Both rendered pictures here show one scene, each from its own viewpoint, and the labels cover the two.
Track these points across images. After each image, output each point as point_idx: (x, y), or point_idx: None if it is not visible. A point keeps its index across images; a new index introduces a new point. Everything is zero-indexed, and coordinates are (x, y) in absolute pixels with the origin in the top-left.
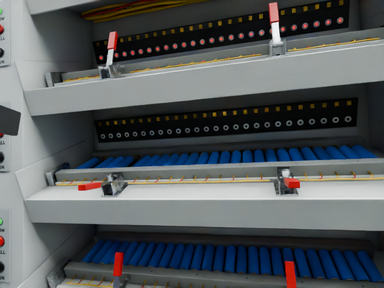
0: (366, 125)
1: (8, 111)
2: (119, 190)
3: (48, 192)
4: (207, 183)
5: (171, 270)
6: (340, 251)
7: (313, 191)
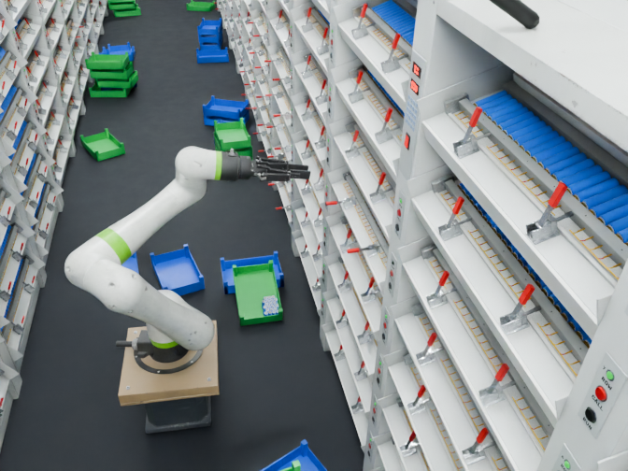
0: None
1: (306, 172)
2: (349, 206)
3: (339, 185)
4: (368, 228)
5: None
6: None
7: (375, 260)
